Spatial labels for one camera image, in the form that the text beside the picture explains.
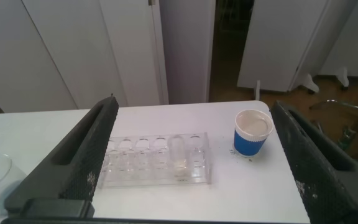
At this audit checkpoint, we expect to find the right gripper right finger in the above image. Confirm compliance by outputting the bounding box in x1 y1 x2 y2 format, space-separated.
268 100 358 224

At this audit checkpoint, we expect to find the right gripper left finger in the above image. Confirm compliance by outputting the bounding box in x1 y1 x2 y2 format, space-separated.
4 94 120 218

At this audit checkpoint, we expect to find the clear acrylic test tube rack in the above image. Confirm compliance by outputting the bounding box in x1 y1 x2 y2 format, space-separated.
97 132 213 189

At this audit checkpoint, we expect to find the test tube with white pigment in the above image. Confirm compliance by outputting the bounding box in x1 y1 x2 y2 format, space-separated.
168 135 188 180

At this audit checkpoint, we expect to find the chrome chair leg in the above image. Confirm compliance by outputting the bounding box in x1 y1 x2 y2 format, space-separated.
308 99 358 112

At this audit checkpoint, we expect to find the blue white paper cup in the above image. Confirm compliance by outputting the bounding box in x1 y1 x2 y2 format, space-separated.
233 108 274 158

